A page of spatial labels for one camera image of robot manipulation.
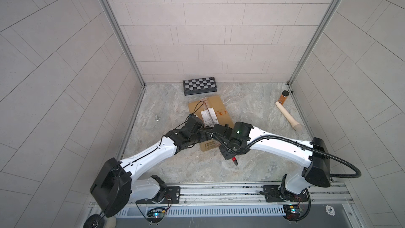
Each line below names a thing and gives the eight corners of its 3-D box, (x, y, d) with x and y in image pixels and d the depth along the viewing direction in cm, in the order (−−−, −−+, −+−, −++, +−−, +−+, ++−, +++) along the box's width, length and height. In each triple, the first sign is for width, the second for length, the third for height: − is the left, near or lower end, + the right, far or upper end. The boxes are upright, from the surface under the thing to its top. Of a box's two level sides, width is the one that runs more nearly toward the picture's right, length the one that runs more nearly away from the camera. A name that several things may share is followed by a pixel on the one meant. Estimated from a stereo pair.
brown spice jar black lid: (278, 105, 107) (284, 96, 99) (276, 99, 110) (281, 90, 102) (284, 105, 107) (290, 96, 99) (282, 99, 110) (288, 90, 102)
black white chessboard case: (184, 95, 112) (183, 92, 109) (183, 84, 119) (182, 80, 116) (217, 91, 114) (217, 87, 111) (214, 80, 122) (214, 76, 119)
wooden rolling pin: (296, 131, 94) (298, 129, 91) (274, 105, 107) (276, 102, 104) (299, 130, 95) (302, 127, 92) (277, 103, 108) (279, 100, 105)
